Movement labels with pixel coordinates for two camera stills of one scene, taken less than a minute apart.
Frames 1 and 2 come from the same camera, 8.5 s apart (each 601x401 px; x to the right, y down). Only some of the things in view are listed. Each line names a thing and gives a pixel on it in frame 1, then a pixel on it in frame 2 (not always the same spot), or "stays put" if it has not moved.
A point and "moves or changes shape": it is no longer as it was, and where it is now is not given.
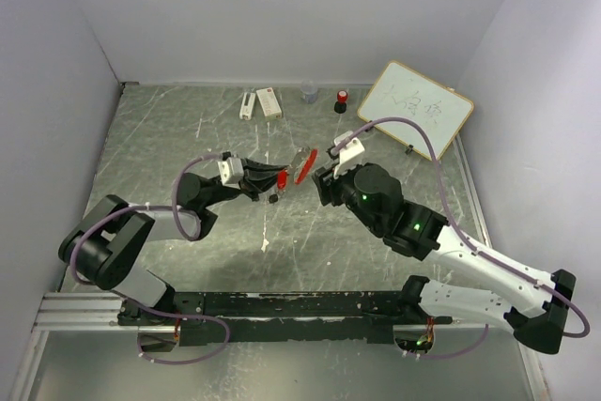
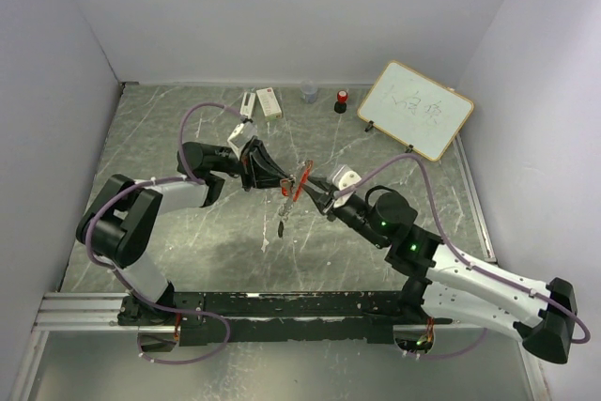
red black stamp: x=340 y=106 stays put
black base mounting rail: x=280 y=318 stays put
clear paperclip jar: x=309 y=91 stays put
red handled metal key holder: x=302 y=163 moves or changes shape
